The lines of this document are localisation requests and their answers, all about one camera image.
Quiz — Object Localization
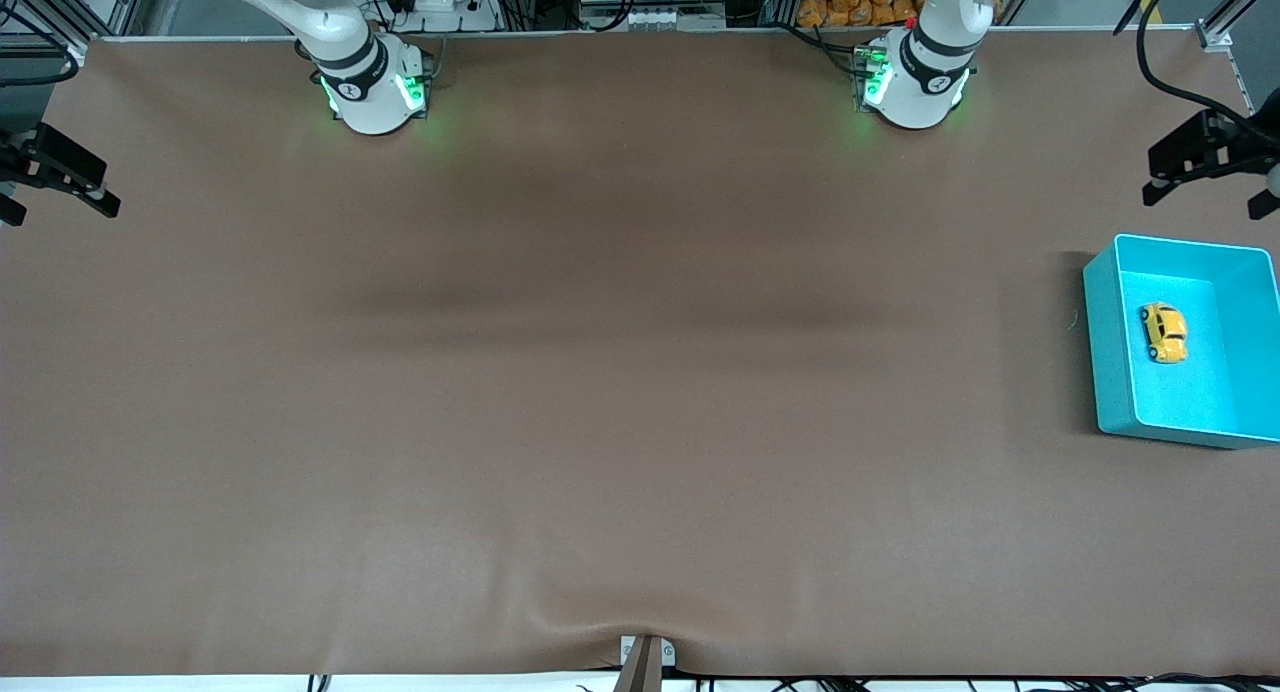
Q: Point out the grey electronics rack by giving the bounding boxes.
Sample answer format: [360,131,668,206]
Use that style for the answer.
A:
[580,0,731,31]

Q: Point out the brown table mat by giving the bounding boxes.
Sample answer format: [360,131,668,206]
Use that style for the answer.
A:
[0,27,1280,678]

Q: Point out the aluminium frame profile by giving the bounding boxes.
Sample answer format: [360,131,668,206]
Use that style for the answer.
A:
[0,0,151,38]
[1195,0,1280,53]

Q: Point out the teal plastic box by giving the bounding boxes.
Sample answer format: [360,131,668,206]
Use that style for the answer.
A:
[1083,233,1280,450]

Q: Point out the metal table edge bracket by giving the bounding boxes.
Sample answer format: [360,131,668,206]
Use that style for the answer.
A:
[620,635,676,692]

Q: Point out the white power strip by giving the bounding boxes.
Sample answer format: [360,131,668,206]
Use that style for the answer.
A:
[385,0,501,31]

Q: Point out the yellow beetle toy car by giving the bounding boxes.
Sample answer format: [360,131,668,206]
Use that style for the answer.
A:
[1139,301,1190,365]

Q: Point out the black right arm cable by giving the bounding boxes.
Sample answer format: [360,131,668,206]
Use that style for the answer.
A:
[0,0,83,89]

